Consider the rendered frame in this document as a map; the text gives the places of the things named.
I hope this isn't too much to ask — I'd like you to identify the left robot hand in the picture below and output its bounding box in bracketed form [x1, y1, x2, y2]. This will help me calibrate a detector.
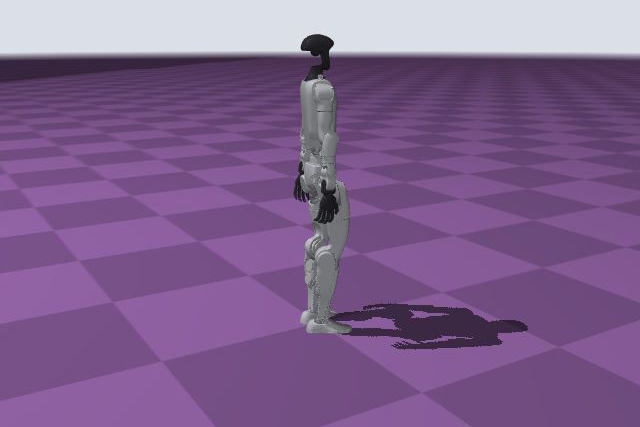
[294, 161, 310, 202]

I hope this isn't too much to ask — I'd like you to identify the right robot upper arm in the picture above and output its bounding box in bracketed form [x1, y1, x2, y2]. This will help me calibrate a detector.
[314, 83, 339, 145]

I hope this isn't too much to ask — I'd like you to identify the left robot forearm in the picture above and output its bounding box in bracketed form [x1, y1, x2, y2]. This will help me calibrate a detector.
[299, 129, 314, 171]

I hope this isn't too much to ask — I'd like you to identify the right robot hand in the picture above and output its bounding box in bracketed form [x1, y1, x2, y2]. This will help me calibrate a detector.
[314, 179, 339, 224]

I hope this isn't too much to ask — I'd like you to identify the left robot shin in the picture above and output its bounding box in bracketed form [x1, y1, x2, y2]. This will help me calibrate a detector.
[304, 239, 318, 314]

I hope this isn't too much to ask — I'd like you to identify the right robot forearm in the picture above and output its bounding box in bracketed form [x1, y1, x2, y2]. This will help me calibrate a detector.
[319, 132, 338, 190]

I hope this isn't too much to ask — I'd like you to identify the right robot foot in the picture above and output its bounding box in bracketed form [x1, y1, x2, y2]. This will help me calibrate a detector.
[306, 318, 352, 334]

